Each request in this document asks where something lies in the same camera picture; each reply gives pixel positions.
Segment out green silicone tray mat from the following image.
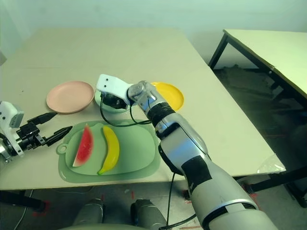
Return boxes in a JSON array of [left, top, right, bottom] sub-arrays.
[[56, 121, 161, 184]]

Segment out pink round plate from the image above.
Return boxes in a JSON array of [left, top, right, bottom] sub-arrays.
[[46, 80, 94, 114]]

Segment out clear plastic bag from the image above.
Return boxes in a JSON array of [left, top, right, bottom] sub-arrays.
[[257, 154, 286, 174]]

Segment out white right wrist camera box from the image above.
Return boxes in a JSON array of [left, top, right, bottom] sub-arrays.
[[95, 74, 134, 105]]

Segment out grey right robot foot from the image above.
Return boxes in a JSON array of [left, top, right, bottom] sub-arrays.
[[130, 198, 167, 230]]

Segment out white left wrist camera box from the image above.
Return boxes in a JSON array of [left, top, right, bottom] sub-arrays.
[[0, 101, 24, 158]]

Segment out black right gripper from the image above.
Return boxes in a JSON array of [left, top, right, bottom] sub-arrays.
[[100, 93, 129, 110]]

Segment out black table frame leg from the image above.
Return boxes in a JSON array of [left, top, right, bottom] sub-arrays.
[[236, 171, 300, 192], [0, 190, 46, 211]]

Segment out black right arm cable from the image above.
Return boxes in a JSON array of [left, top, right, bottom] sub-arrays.
[[99, 94, 199, 228]]

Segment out yellow banana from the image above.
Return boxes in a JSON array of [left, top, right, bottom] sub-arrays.
[[97, 126, 120, 175]]

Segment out beige side table black legs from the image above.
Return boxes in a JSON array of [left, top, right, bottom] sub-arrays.
[[208, 29, 307, 209]]

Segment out red watermelon slice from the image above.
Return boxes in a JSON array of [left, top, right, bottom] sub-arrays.
[[72, 123, 94, 168]]

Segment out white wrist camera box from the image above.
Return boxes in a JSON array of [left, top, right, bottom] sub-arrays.
[[0, 101, 24, 158], [95, 74, 134, 105]]

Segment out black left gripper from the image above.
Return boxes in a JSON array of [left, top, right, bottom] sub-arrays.
[[15, 112, 73, 150]]

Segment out grey left robot foot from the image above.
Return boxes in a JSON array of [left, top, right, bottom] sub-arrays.
[[71, 198, 106, 227]]

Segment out grey robot foot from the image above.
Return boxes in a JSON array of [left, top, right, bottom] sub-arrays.
[[130, 198, 167, 230], [71, 198, 106, 227]]

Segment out mint green round plate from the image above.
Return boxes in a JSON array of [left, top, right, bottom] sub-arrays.
[[94, 88, 131, 114]]

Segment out yellow round plate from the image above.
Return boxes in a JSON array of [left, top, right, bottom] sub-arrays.
[[150, 81, 185, 111]]

